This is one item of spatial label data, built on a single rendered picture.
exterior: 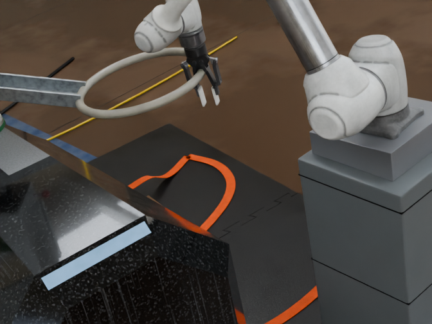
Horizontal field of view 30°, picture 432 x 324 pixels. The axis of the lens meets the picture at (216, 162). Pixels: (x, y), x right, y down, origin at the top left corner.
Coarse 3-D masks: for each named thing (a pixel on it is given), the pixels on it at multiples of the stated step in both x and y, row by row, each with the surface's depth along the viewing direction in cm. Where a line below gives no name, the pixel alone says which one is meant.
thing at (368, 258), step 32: (320, 160) 251; (320, 192) 253; (352, 192) 241; (384, 192) 231; (416, 192) 231; (320, 224) 261; (352, 224) 249; (384, 224) 237; (416, 224) 236; (320, 256) 270; (352, 256) 256; (384, 256) 244; (416, 256) 242; (320, 288) 279; (352, 288) 264; (384, 288) 252; (416, 288) 247; (352, 320) 273; (384, 320) 259; (416, 320) 252
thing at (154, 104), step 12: (168, 48) 302; (180, 48) 299; (120, 60) 305; (132, 60) 305; (108, 72) 302; (204, 72) 277; (192, 84) 271; (84, 96) 290; (168, 96) 266; (180, 96) 268; (84, 108) 276; (132, 108) 265; (144, 108) 265; (156, 108) 266
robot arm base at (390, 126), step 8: (408, 104) 242; (400, 112) 238; (408, 112) 241; (416, 112) 243; (376, 120) 238; (384, 120) 238; (392, 120) 238; (400, 120) 239; (408, 120) 240; (368, 128) 241; (376, 128) 239; (384, 128) 238; (392, 128) 237; (400, 128) 237; (384, 136) 238; (392, 136) 235
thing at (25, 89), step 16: (0, 80) 293; (16, 80) 292; (32, 80) 292; (48, 80) 292; (64, 80) 292; (0, 96) 284; (16, 96) 284; (32, 96) 283; (48, 96) 283; (64, 96) 283; (80, 96) 284
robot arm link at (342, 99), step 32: (288, 0) 215; (288, 32) 219; (320, 32) 218; (320, 64) 219; (352, 64) 220; (320, 96) 218; (352, 96) 217; (384, 96) 227; (320, 128) 220; (352, 128) 218
